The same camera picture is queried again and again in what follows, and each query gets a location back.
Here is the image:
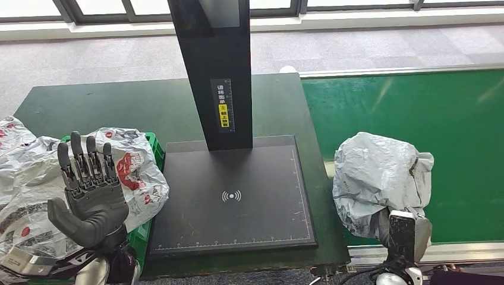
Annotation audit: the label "white parcel bag red print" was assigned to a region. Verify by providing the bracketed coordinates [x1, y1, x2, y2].
[0, 126, 171, 261]

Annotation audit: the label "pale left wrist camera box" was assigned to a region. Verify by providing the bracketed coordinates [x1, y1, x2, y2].
[0, 245, 60, 277]

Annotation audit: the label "green conveyor belt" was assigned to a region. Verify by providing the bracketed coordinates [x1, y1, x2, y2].
[302, 69, 504, 245]

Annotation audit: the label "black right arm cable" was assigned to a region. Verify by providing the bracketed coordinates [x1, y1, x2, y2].
[338, 257, 398, 285]

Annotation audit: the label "white parcel bag red marks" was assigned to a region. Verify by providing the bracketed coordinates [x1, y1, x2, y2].
[0, 115, 61, 186]

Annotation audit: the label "black inbound scanner machine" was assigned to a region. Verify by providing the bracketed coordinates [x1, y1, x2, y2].
[149, 0, 319, 258]

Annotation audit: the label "black and yellow label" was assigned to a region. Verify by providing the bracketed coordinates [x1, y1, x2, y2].
[210, 78, 236, 134]

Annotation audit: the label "aluminium conveyor frame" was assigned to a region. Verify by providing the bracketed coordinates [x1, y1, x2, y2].
[299, 65, 504, 285]

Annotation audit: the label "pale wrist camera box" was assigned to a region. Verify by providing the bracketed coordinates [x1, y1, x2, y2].
[388, 210, 417, 265]
[0, 245, 60, 277]

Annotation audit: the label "grey-white parcel bag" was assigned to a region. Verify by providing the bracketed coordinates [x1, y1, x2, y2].
[332, 131, 435, 247]

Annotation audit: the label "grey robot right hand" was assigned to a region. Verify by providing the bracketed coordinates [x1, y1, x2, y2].
[377, 207, 433, 264]

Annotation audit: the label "dark window frame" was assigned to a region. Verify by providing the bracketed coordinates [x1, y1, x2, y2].
[0, 0, 504, 25]

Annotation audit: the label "green plastic crate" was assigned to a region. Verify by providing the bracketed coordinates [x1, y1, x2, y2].
[59, 132, 166, 272]

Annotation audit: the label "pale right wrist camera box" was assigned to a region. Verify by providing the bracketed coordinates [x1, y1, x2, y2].
[388, 210, 417, 265]

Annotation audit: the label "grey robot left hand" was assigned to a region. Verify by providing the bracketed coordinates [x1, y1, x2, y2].
[47, 131, 130, 249]

